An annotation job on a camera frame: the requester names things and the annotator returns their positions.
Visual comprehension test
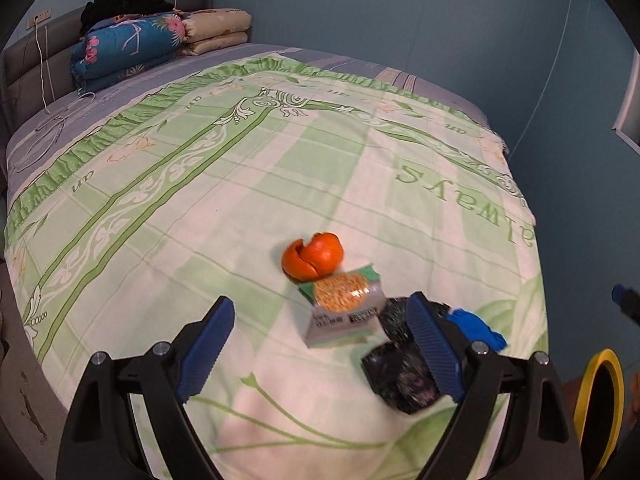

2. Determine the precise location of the blue cloth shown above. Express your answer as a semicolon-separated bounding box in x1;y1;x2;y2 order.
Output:
446;308;507;353

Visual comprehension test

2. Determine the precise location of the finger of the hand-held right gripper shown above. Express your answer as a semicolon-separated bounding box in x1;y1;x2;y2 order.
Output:
611;284;640;326

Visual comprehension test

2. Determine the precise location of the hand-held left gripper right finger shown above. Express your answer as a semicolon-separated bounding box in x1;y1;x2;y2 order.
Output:
406;291;585;480

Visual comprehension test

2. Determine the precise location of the white charging cable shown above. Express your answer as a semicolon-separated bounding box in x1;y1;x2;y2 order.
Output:
32;22;96;113

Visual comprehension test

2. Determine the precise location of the green noodle packet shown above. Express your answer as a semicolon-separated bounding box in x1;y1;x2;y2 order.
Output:
298;263;387;349

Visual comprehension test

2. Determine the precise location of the orange peel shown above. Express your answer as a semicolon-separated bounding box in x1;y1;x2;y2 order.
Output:
281;232;345;281

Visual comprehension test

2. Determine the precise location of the white wall frame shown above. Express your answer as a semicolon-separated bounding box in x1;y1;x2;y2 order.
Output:
612;50;640;156

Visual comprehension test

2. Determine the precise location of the thin wall cable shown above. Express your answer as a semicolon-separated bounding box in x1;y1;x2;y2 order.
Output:
509;0;575;148

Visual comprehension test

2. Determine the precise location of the grey bed headboard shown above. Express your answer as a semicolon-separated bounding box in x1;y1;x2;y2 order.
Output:
0;0;213;126

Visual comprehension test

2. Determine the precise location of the black clothes pile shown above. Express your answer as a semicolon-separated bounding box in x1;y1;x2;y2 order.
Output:
80;0;176;38

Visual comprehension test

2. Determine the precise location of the yellow rimmed trash bin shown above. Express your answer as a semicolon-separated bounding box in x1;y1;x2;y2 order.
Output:
572;349;626;480

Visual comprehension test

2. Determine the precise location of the black plastic bag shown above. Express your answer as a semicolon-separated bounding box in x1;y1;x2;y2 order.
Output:
361;297;468;415

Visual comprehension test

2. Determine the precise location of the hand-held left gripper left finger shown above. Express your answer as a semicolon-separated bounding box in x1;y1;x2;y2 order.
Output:
56;296;236;480

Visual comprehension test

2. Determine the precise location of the beige folded quilt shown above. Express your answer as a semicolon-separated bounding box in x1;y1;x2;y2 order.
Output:
181;8;252;56

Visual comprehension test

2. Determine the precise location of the blue floral folded quilt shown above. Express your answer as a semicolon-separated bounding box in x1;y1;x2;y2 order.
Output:
70;12;186;93

